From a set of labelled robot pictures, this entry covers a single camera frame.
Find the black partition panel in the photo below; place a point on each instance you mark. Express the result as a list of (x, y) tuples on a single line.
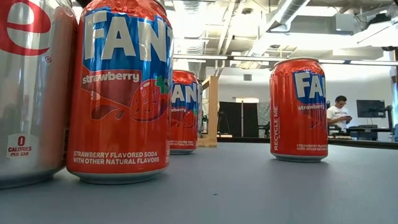
[(230, 119), (250, 119)]

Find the silver Diet Coke can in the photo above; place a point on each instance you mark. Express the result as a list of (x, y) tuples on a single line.
[(34, 93)]

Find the blue chair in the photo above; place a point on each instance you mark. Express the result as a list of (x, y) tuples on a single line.
[(395, 133)]

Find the dark desk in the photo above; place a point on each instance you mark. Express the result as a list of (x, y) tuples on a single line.
[(363, 129)]

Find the ceiling light strip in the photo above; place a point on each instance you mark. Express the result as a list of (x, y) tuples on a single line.
[(200, 57), (259, 58), (373, 62)]

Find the black computer monitor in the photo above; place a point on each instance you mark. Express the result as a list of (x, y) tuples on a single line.
[(370, 109)]

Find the red Fanta strawberry can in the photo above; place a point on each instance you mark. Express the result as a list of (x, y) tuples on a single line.
[(295, 124), (185, 124), (118, 124)]

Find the person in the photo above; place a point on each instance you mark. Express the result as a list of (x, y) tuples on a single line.
[(335, 113)]

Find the grey ceiling air unit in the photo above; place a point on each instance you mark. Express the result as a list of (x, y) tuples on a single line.
[(326, 25)]

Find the silver ventilation duct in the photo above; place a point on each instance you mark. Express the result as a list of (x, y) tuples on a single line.
[(287, 12)]

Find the grey wall vent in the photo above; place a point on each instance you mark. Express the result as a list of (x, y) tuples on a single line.
[(247, 77)]

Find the wooden slatted shelf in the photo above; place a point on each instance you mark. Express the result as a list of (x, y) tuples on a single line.
[(213, 109)]

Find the black monitor stand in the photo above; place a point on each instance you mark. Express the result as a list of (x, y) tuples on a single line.
[(388, 116)]

